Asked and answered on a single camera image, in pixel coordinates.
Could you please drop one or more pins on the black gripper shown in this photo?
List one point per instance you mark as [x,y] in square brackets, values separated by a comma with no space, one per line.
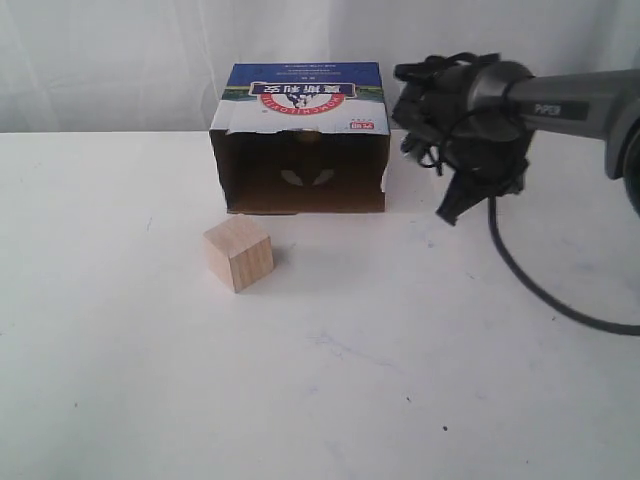
[483,167]

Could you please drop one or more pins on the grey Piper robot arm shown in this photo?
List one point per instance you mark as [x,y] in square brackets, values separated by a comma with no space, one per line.
[599,105]

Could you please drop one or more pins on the blue white cardboard box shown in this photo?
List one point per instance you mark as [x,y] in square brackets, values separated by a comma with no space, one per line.
[292,138]

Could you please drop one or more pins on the light wooden cube block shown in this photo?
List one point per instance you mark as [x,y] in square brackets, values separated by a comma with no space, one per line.
[239,252]

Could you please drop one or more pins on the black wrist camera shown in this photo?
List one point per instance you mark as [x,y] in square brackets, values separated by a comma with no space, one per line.
[412,111]

